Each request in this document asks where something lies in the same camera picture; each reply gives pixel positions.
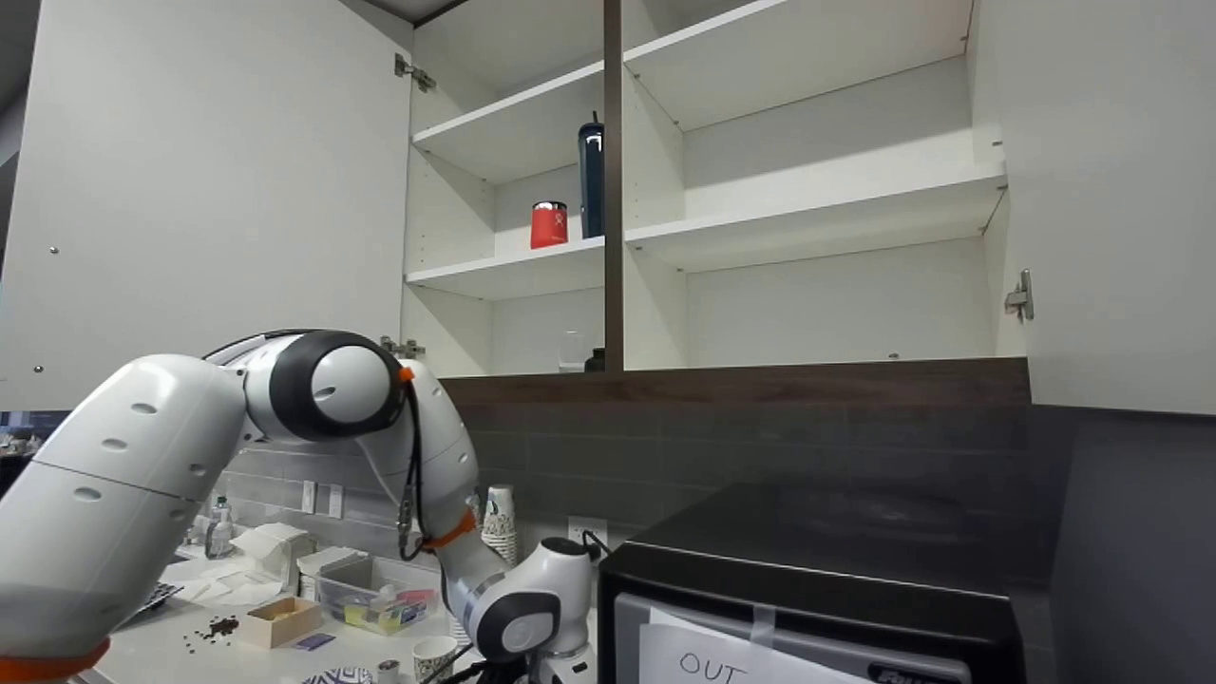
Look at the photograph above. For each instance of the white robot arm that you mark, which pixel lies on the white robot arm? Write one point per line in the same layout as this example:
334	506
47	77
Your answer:
128	469

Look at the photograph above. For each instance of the small black object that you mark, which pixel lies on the small black object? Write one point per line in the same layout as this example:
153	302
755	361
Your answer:
595	361

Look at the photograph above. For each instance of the red cup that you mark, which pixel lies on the red cup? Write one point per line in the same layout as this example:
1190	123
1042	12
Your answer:
549	227

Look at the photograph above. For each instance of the brown wooden cabinet trim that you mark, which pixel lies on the brown wooden cabinet trim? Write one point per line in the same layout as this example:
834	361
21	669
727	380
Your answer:
761	380

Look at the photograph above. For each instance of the dark blue bottle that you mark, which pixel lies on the dark blue bottle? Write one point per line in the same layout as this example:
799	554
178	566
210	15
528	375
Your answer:
591	176

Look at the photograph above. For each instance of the black microwave oven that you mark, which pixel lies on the black microwave oven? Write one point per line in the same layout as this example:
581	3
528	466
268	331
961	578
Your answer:
822	546

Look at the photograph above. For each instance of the white paper sign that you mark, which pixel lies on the white paper sign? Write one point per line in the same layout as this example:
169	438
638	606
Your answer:
709	650

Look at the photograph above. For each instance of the metal cabinet hinge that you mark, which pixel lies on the metal cabinet hinge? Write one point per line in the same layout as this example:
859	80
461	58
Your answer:
1021	299
416	75

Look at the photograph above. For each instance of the clear plastic storage container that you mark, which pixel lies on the clear plastic storage container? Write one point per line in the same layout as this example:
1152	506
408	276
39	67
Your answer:
365	593

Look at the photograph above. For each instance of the small white bowl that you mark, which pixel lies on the small white bowl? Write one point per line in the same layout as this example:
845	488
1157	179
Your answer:
439	647

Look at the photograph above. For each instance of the white cardboard box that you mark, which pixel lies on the white cardboard box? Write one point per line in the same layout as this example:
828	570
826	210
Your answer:
270	549

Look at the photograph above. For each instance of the small wooden box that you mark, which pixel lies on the small wooden box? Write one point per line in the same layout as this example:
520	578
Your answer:
281	622

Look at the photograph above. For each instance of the small clear bottle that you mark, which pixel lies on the small clear bottle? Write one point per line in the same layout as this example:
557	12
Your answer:
220	528

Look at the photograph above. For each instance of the white cabinet door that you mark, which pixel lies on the white cabinet door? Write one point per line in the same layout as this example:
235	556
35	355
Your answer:
214	165
1116	193

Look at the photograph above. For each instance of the white open wall cabinet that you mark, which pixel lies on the white open wall cabinet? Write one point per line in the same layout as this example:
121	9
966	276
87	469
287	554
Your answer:
812	203

